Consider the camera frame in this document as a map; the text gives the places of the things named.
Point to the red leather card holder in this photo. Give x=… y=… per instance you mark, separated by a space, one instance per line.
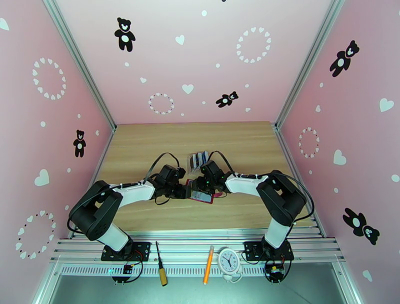
x=189 y=182

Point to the blue VIP credit card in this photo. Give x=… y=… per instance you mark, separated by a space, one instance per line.
x=201 y=197

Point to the clear acrylic card stand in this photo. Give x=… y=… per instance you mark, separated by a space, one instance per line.
x=191 y=171

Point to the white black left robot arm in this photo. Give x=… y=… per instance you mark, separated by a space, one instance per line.
x=134 y=192

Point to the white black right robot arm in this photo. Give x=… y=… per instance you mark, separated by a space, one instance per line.
x=243 y=184

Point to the dark credit card stack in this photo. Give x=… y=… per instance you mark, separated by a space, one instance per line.
x=205 y=155
x=192 y=162
x=198 y=158

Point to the orange pen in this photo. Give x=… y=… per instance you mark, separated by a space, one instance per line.
x=207 y=268

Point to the white round clock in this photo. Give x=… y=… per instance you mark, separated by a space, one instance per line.
x=229 y=260

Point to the small black electronics board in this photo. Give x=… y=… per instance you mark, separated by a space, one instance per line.
x=127 y=268
x=275 y=271

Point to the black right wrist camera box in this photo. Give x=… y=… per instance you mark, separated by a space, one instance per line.
x=210 y=168

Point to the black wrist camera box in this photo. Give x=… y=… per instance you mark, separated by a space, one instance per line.
x=172 y=173
x=210 y=168

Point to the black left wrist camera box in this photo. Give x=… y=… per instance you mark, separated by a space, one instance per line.
x=172 y=173

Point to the aluminium frame rail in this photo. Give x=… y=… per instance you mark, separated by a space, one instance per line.
x=187 y=250

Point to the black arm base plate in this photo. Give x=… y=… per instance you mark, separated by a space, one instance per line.
x=142 y=250
x=251 y=250

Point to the black bear wall sticker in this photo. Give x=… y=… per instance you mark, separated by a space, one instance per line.
x=79 y=145
x=225 y=100
x=342 y=62
x=359 y=223
x=125 y=38

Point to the aluminium frame post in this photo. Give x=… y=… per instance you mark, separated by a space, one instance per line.
x=307 y=64
x=80 y=64

